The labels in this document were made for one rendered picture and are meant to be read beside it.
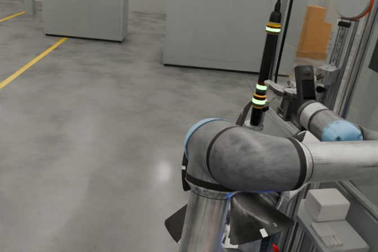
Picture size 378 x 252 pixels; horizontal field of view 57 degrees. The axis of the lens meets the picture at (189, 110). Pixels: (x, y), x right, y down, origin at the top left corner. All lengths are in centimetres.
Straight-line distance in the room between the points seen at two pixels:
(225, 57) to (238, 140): 631
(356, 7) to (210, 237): 132
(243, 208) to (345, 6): 104
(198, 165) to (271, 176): 16
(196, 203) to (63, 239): 221
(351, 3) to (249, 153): 130
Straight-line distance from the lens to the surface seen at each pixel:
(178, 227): 149
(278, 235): 185
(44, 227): 299
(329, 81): 175
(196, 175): 69
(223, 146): 61
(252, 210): 129
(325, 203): 186
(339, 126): 84
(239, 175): 60
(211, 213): 72
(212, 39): 677
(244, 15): 678
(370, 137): 91
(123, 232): 288
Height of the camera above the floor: 198
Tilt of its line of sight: 24 degrees down
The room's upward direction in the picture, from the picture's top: 7 degrees clockwise
